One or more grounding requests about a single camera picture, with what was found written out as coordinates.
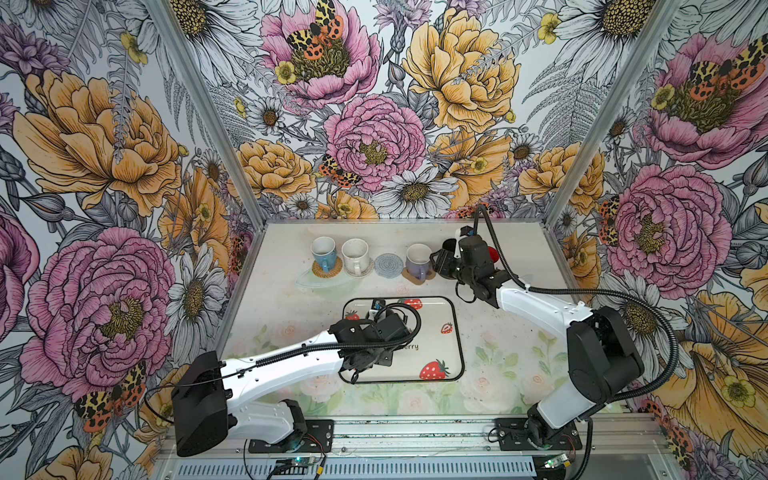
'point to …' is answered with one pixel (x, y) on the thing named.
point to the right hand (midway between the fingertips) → (437, 265)
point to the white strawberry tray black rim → (437, 352)
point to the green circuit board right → (556, 461)
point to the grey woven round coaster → (389, 266)
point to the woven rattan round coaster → (318, 272)
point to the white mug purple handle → (418, 261)
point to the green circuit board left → (297, 461)
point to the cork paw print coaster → (431, 275)
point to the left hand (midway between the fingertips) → (374, 353)
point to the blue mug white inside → (324, 251)
